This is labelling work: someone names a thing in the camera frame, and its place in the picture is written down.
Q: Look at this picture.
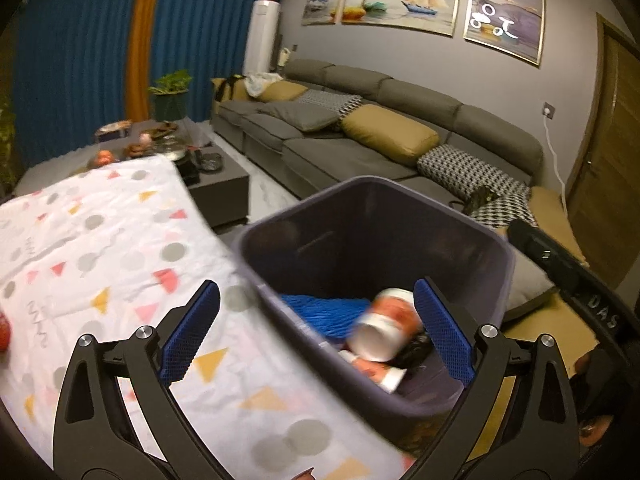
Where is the large tan cushion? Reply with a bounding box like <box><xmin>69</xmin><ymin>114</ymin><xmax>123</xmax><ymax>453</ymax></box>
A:
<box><xmin>341</xmin><ymin>104</ymin><xmax>441</xmax><ymax>166</ymax></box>

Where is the patterned flat box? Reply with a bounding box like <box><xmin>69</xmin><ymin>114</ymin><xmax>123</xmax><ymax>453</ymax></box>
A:
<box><xmin>95</xmin><ymin>121</ymin><xmax>133</xmax><ymax>141</ymax></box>

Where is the purple plastic waste bin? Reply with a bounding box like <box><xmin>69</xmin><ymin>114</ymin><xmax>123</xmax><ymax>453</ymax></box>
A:
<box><xmin>231</xmin><ymin>176</ymin><xmax>516</xmax><ymax>418</ymax></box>

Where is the large light grey cushion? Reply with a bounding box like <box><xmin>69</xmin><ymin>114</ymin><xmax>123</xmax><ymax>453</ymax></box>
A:
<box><xmin>502</xmin><ymin>247</ymin><xmax>561</xmax><ymax>323</ymax></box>

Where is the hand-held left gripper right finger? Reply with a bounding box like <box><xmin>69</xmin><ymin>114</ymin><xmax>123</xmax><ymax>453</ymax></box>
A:
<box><xmin>400</xmin><ymin>276</ymin><xmax>579</xmax><ymax>480</ymax></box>

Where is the orange curtain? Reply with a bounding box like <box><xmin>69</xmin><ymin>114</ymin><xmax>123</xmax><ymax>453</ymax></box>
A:
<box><xmin>125</xmin><ymin>0</ymin><xmax>166</xmax><ymax>123</ymax></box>

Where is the white patterned tablecloth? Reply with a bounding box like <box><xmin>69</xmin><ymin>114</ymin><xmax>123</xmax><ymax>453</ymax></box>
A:
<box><xmin>0</xmin><ymin>154</ymin><xmax>416</xmax><ymax>480</ymax></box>

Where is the grey sectional sofa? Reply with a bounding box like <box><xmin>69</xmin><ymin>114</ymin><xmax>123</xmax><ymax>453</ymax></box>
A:
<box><xmin>210</xmin><ymin>58</ymin><xmax>601</xmax><ymax>356</ymax></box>

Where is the brown wooden door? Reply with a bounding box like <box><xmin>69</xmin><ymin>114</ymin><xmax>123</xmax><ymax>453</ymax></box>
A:
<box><xmin>566</xmin><ymin>12</ymin><xmax>640</xmax><ymax>273</ymax></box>

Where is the small tan cushion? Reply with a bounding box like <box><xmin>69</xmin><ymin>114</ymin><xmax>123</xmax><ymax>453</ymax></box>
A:
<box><xmin>257</xmin><ymin>81</ymin><xmax>308</xmax><ymax>103</ymax></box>

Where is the green potted plant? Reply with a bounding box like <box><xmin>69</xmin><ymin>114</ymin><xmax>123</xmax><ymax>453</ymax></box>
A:
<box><xmin>148</xmin><ymin>70</ymin><xmax>193</xmax><ymax>121</ymax></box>

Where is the trailing plant on stand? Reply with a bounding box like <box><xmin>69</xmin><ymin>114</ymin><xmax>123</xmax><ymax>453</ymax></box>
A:
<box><xmin>0</xmin><ymin>105</ymin><xmax>19</xmax><ymax>196</ymax></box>

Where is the orange printed paper cup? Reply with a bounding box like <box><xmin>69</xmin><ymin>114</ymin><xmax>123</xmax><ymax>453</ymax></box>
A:
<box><xmin>348</xmin><ymin>287</ymin><xmax>423</xmax><ymax>362</ymax></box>
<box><xmin>339</xmin><ymin>349</ymin><xmax>407</xmax><ymax>394</ymax></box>

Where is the person's right hand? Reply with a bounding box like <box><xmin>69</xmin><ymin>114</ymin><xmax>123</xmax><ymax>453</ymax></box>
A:
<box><xmin>570</xmin><ymin>345</ymin><xmax>625</xmax><ymax>445</ymax></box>

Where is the glass kettle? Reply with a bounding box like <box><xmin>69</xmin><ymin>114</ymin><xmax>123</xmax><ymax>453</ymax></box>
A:
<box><xmin>152</xmin><ymin>135</ymin><xmax>193</xmax><ymax>163</ymax></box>

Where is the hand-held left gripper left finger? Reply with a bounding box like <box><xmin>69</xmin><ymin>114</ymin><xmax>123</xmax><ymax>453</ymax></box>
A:
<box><xmin>51</xmin><ymin>280</ymin><xmax>223</xmax><ymax>480</ymax></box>

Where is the black foil wrapper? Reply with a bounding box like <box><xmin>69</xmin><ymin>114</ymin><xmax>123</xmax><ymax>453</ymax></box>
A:
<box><xmin>395</xmin><ymin>332</ymin><xmax>434</xmax><ymax>374</ymax></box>

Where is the white crumpled cloth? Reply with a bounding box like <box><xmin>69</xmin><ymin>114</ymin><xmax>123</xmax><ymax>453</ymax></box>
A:
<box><xmin>244</xmin><ymin>72</ymin><xmax>285</xmax><ymax>97</ymax></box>

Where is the dark grey coffee table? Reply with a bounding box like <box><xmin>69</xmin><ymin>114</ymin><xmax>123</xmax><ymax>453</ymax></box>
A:
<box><xmin>12</xmin><ymin>117</ymin><xmax>251</xmax><ymax>233</ymax></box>

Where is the blue mesh net bag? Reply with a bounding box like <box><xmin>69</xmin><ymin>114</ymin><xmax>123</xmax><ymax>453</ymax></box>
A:
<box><xmin>280</xmin><ymin>294</ymin><xmax>373</xmax><ymax>342</ymax></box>

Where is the blue curtain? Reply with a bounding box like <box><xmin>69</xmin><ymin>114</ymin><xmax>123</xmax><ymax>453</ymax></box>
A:
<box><xmin>150</xmin><ymin>0</ymin><xmax>288</xmax><ymax>121</ymax></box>
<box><xmin>15</xmin><ymin>0</ymin><xmax>146</xmax><ymax>171</ymax></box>

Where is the black tea tray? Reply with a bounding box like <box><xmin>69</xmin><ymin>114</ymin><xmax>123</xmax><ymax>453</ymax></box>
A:
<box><xmin>170</xmin><ymin>152</ymin><xmax>202</xmax><ymax>184</ymax></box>

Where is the houndstooth cushion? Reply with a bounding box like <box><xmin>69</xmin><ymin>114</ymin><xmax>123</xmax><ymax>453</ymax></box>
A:
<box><xmin>470</xmin><ymin>194</ymin><xmax>538</xmax><ymax>228</ymax></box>
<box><xmin>298</xmin><ymin>89</ymin><xmax>365</xmax><ymax>117</ymax></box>
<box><xmin>416</xmin><ymin>144</ymin><xmax>532</xmax><ymax>196</ymax></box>

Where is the white standing air conditioner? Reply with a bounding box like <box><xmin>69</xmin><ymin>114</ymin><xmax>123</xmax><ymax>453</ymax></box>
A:
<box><xmin>242</xmin><ymin>0</ymin><xmax>281</xmax><ymax>77</ymax></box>

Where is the purple framed painting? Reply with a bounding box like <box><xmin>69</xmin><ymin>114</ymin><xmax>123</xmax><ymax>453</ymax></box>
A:
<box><xmin>462</xmin><ymin>0</ymin><xmax>546</xmax><ymax>66</ymax></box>

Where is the white power cable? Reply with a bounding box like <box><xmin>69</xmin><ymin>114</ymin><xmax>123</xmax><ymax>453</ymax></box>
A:
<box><xmin>547</xmin><ymin>116</ymin><xmax>569</xmax><ymax>202</ymax></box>

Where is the dark grey cushion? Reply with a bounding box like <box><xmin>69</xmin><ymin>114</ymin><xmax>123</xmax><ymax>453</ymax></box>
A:
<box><xmin>260</xmin><ymin>101</ymin><xmax>341</xmax><ymax>133</ymax></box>

